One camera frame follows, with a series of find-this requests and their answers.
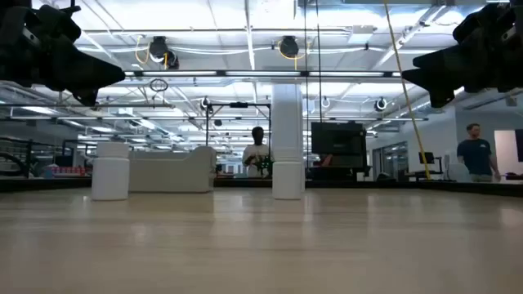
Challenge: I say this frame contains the long rig light bar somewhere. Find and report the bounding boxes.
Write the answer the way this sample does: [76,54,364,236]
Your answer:
[123,69,404,78]

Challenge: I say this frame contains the black aluminium table frame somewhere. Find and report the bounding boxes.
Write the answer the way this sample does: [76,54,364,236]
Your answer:
[0,176,523,198]

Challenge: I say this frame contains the white pill bottle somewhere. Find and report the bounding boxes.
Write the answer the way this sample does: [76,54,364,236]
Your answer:
[271,149,306,201]
[91,141,131,202]

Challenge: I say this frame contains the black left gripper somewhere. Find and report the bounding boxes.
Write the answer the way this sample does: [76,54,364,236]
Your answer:
[0,4,127,108]

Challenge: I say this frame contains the black low cabinet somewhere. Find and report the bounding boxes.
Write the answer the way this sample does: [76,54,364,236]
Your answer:
[306,165,372,182]

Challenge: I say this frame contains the white board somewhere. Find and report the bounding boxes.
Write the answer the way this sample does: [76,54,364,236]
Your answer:
[494,129,516,176]

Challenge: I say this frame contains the black metal railing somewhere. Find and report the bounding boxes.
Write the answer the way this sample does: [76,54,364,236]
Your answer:
[0,136,96,179]

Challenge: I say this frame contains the yellow hanging cable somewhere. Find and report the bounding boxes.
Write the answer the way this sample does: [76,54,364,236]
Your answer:
[382,0,431,180]

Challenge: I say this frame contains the black hanging cable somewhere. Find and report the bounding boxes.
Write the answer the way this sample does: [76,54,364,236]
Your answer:
[315,0,323,123]
[303,0,309,123]

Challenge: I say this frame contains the black wall screen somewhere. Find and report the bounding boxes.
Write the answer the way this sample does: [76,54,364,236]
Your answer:
[514,128,523,163]

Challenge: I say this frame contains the black ceiling cable reel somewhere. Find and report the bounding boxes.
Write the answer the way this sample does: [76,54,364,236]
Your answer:
[278,35,301,60]
[147,35,181,71]

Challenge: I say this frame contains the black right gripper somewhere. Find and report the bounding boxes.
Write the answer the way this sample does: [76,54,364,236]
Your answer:
[401,2,523,109]

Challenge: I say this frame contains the black metal frame stand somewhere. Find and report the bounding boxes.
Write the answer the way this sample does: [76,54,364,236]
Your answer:
[205,101,273,164]

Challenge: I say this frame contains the person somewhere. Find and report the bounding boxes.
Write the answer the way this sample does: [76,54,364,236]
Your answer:
[456,122,502,183]
[241,126,271,179]

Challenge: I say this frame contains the row of red boxes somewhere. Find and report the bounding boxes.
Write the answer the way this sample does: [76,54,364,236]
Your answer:
[49,165,89,177]

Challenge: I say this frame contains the dark green leafy object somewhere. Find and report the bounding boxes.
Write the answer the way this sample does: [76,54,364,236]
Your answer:
[256,156,274,177]

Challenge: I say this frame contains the grey plastic basket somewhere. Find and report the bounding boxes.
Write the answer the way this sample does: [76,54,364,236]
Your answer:
[128,145,218,194]

